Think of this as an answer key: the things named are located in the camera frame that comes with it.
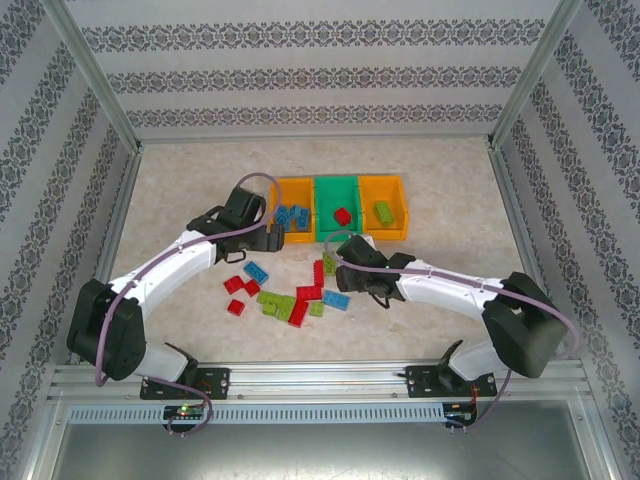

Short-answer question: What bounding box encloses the orange plastic bin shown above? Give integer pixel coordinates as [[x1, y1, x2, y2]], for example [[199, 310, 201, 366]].
[[358, 174, 410, 240], [269, 177, 317, 245]]

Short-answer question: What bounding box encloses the green plastic bin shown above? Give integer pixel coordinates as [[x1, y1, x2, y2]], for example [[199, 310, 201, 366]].
[[313, 174, 363, 241]]

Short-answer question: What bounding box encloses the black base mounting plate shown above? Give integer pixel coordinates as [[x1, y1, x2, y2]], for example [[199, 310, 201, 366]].
[[138, 366, 232, 401], [404, 363, 497, 400]]

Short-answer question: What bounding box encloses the grey metal sheet panel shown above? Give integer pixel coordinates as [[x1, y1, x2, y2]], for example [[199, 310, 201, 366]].
[[29, 422, 616, 480]]

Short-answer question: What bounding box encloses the small circuit board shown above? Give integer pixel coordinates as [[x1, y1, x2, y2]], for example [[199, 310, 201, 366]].
[[443, 402, 479, 429], [163, 403, 207, 420]]

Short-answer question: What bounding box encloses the purple cable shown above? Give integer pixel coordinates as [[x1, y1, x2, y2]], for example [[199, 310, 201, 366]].
[[323, 229, 581, 434], [94, 172, 280, 439]]

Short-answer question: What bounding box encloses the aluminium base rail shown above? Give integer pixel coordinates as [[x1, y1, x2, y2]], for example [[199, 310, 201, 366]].
[[47, 359, 589, 404]]

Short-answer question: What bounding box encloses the aluminium back rail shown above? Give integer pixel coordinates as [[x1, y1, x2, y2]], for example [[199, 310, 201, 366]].
[[137, 130, 496, 147]]

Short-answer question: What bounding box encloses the aluminium side rail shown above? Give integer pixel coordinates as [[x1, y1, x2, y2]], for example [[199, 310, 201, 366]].
[[97, 144, 146, 366], [487, 142, 569, 361]]

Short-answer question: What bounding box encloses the slotted cable duct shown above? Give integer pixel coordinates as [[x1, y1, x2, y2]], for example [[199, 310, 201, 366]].
[[64, 402, 449, 426]]

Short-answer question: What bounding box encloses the aluminium frame post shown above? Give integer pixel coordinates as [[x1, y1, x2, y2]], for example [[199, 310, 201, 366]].
[[487, 0, 586, 151], [42, 0, 144, 151]]

